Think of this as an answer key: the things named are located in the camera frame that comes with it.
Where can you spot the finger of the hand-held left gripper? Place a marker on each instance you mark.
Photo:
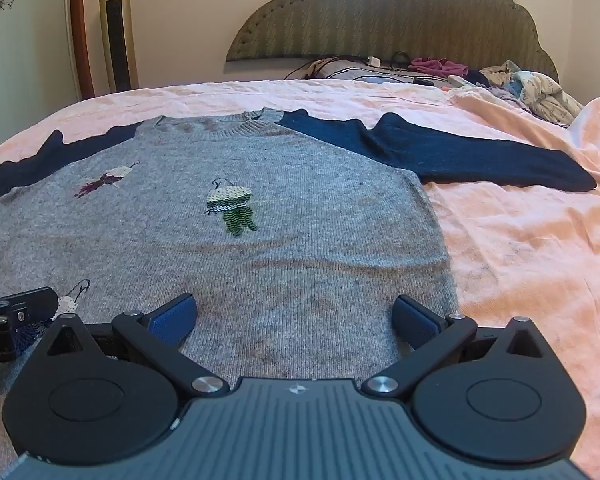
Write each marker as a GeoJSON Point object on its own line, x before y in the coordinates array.
{"type": "Point", "coordinates": [27, 307]}

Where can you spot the patterned pillow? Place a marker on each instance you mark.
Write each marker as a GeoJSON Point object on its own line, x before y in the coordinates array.
{"type": "Point", "coordinates": [340, 70]}

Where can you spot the grey sweater with navy sleeves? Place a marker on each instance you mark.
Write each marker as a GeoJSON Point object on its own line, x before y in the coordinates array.
{"type": "Point", "coordinates": [280, 240]}

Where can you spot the white charger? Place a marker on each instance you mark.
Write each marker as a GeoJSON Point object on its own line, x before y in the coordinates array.
{"type": "Point", "coordinates": [374, 61]}

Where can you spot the magenta cloth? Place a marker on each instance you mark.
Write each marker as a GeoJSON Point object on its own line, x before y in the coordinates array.
{"type": "Point", "coordinates": [437, 66]}

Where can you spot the pink blanket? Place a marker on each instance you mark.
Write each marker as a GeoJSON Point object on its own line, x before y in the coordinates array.
{"type": "Point", "coordinates": [520, 240]}

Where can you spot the pile of pale patterned clothes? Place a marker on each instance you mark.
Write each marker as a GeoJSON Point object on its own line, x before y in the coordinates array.
{"type": "Point", "coordinates": [535, 90]}

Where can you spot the olive upholstered headboard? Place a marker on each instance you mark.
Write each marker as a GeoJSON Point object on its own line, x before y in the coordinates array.
{"type": "Point", "coordinates": [390, 10]}

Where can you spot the gold tower air conditioner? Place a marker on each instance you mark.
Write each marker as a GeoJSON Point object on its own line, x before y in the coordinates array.
{"type": "Point", "coordinates": [118, 35]}

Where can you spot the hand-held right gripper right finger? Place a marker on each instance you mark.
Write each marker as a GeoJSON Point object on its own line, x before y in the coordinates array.
{"type": "Point", "coordinates": [414, 320]}

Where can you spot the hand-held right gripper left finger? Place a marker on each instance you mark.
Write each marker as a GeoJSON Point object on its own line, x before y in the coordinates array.
{"type": "Point", "coordinates": [172, 319]}

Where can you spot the glass wardrobe sliding doors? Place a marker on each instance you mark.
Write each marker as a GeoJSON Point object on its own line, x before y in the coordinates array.
{"type": "Point", "coordinates": [82, 30]}

